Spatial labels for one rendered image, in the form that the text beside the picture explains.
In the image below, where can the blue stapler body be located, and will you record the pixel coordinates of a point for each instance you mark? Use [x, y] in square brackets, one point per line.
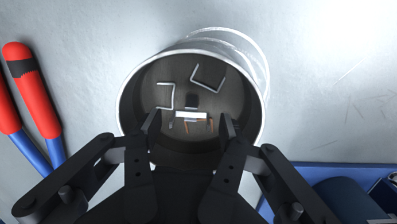
[310, 172]

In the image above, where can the bent silver staple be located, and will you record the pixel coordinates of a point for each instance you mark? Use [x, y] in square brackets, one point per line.
[203, 84]
[172, 93]

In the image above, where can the silver metal scrap cup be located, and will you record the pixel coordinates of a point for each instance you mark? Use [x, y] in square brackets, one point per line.
[248, 102]

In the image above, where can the silver bent staple stick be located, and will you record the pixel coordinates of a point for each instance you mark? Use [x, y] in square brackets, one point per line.
[189, 115]

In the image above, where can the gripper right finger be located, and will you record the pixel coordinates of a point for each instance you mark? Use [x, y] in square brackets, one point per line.
[228, 174]

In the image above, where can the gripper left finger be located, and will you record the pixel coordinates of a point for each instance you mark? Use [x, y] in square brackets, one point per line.
[138, 174]

